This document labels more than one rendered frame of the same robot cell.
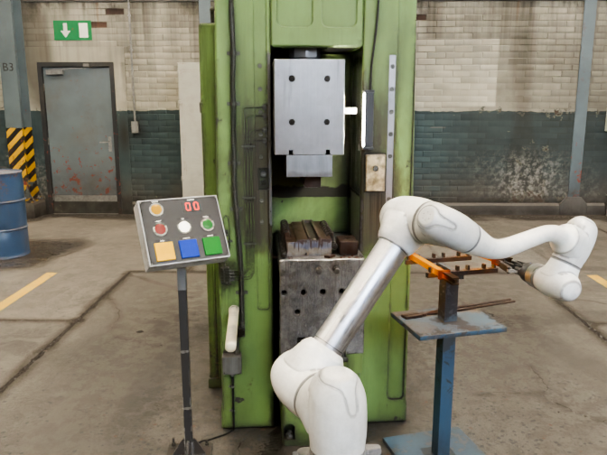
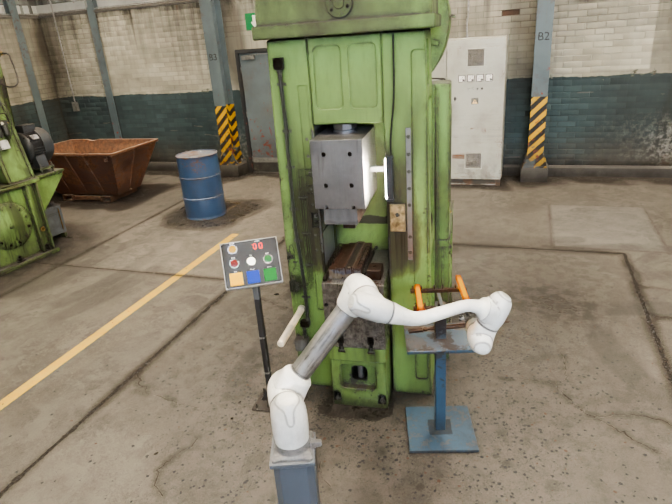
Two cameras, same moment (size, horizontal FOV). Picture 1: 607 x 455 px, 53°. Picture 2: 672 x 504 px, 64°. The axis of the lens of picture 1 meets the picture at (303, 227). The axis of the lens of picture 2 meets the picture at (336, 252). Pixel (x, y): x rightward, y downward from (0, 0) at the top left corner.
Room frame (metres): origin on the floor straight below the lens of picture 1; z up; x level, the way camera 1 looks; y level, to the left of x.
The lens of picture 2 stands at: (-0.21, -0.97, 2.32)
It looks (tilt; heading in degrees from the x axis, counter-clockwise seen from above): 22 degrees down; 19
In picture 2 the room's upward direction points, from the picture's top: 4 degrees counter-clockwise
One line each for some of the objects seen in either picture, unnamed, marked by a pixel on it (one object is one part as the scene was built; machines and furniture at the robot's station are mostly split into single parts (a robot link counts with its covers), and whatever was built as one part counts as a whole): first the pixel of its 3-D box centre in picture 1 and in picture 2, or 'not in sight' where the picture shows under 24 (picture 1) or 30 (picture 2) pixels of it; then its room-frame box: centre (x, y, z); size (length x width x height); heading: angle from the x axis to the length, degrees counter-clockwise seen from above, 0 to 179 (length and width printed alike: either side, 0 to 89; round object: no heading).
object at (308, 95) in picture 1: (314, 107); (352, 166); (2.83, -0.05, 1.56); 0.42 x 0.39 x 0.40; 5
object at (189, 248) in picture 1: (189, 248); (253, 276); (2.38, 0.46, 1.01); 0.07 x 0.05 x 0.07; 120
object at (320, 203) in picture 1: (309, 144); (364, 183); (3.15, -0.03, 1.37); 0.41 x 0.10 x 0.91; 95
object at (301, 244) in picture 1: (305, 236); (351, 259); (2.82, -0.01, 0.96); 0.42 x 0.20 x 0.09; 5
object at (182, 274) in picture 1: (184, 346); (262, 334); (2.49, 0.52, 0.54); 0.04 x 0.04 x 1.08; 5
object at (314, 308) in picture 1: (316, 288); (362, 296); (2.84, -0.06, 0.69); 0.56 x 0.38 x 0.45; 5
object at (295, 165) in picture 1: (305, 161); (348, 205); (2.82, -0.01, 1.32); 0.42 x 0.20 x 0.10; 5
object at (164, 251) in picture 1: (164, 251); (236, 279); (2.33, 0.55, 1.01); 0.07 x 0.05 x 0.07; 120
